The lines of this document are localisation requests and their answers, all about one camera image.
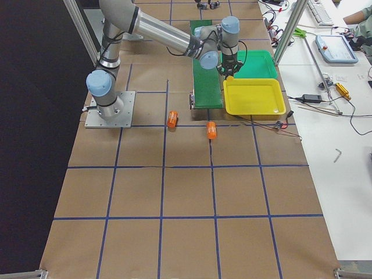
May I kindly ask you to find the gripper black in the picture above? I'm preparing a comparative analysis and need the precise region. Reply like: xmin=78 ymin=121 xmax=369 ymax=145
xmin=195 ymin=0 xmax=220 ymax=10
xmin=217 ymin=53 xmax=244 ymax=77

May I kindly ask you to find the orange cylinder with white digits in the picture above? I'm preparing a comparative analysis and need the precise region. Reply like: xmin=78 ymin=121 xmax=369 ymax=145
xmin=167 ymin=110 xmax=178 ymax=128

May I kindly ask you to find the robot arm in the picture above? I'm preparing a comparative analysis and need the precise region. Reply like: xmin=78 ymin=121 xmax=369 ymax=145
xmin=86 ymin=1 xmax=243 ymax=120

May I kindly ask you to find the green plastic tray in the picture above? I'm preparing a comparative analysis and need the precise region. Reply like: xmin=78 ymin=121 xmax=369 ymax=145
xmin=234 ymin=50 xmax=278 ymax=79

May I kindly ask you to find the green conveyor belt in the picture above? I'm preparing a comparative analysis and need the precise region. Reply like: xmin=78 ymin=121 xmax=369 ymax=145
xmin=188 ymin=19 xmax=224 ymax=110

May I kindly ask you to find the yellow plastic tray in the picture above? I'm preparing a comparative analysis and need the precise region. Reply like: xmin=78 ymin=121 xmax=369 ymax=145
xmin=223 ymin=78 xmax=286 ymax=116

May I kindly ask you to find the black power adapter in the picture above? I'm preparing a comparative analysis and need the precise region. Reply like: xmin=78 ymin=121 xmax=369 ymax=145
xmin=302 ymin=94 xmax=323 ymax=103

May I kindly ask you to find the teach pendant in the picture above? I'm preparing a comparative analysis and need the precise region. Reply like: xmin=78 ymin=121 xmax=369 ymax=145
xmin=315 ymin=35 xmax=359 ymax=64

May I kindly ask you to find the gold resistor block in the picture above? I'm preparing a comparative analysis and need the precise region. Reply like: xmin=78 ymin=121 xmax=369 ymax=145
xmin=335 ymin=83 xmax=351 ymax=101

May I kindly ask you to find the small circuit board with wires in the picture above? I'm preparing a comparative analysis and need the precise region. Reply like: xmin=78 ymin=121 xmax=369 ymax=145
xmin=274 ymin=121 xmax=288 ymax=131

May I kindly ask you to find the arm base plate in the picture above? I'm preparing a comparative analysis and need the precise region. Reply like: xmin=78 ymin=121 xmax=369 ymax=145
xmin=84 ymin=91 xmax=136 ymax=128
xmin=122 ymin=33 xmax=144 ymax=41

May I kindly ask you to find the aluminium frame post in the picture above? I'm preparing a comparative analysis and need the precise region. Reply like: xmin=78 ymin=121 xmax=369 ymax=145
xmin=273 ymin=0 xmax=307 ymax=66

